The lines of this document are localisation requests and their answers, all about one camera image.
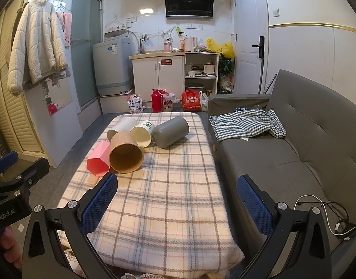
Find white washing machine platform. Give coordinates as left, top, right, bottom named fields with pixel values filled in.
left=98, top=91, right=135, bottom=114

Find person's left hand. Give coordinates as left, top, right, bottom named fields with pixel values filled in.
left=0, top=226, right=23, bottom=270

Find grey cup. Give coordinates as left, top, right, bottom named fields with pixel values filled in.
left=151, top=116, right=189, bottom=149

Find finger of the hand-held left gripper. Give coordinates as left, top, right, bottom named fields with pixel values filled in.
left=0, top=157, right=50, bottom=202
left=0, top=150, right=19, bottom=178

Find white cable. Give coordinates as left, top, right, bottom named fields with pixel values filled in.
left=294, top=195, right=341, bottom=236

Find black cable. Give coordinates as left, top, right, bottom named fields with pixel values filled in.
left=320, top=200, right=356, bottom=240

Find louvered wardrobe door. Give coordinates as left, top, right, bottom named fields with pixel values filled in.
left=0, top=0, right=48, bottom=163

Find green potted plant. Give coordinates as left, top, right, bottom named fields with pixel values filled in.
left=219, top=53, right=235, bottom=76

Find green checkered cloth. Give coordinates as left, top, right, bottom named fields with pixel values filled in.
left=209, top=108, right=287, bottom=142

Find red thermos jug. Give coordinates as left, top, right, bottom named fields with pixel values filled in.
left=151, top=89, right=167, bottom=113

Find pink faceted cup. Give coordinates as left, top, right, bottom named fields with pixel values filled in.
left=87, top=140, right=111, bottom=178

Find cream cup with green print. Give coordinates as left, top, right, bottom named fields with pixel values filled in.
left=129, top=120, right=154, bottom=148

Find brown cup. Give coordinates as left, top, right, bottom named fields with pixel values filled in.
left=109, top=132, right=144, bottom=174

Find yellow plastic bag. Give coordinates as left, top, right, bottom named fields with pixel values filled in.
left=206, top=38, right=235, bottom=59

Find black door lock handle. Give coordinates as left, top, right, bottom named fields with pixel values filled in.
left=252, top=36, right=265, bottom=58

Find red shopping bag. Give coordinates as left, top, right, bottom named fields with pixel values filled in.
left=182, top=90, right=202, bottom=112

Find plaid blanket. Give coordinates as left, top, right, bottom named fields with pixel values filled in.
left=56, top=112, right=245, bottom=276

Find grey sofa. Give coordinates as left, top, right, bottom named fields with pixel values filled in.
left=208, top=70, right=356, bottom=268

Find white puffer jacket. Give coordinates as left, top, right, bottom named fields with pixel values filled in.
left=8, top=0, right=69, bottom=95

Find white open shelf unit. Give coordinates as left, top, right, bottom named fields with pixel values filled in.
left=184, top=52, right=219, bottom=95

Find brown bucket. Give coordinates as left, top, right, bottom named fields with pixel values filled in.
left=185, top=83, right=205, bottom=93

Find grey washing machine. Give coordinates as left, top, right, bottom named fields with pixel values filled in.
left=93, top=32, right=135, bottom=96

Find white electric kettle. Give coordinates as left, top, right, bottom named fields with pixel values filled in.
left=185, top=36, right=198, bottom=53

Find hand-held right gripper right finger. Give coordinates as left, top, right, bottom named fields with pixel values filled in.
left=236, top=174, right=333, bottom=279

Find cartoon print trash bin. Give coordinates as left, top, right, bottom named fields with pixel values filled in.
left=162, top=92, right=181, bottom=112

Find pink hanging clothes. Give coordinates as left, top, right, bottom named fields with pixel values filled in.
left=56, top=11, right=72, bottom=49

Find frosted glass sliding door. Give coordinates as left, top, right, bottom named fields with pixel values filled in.
left=70, top=0, right=104, bottom=111

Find white door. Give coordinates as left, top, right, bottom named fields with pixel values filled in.
left=234, top=0, right=268, bottom=95

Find white sink cabinet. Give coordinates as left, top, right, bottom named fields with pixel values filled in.
left=129, top=52, right=186, bottom=93

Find white plastic bag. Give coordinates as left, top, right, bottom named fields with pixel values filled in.
left=199, top=91, right=209, bottom=112

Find white cup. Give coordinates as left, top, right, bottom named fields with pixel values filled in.
left=107, top=118, right=138, bottom=141

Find white packet with blue print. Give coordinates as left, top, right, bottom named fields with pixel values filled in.
left=126, top=94, right=144, bottom=114

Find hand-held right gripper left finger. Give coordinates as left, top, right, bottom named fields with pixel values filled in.
left=21, top=172, right=119, bottom=279

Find wire clothes hanger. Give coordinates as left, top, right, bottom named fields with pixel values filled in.
left=105, top=14, right=129, bottom=32

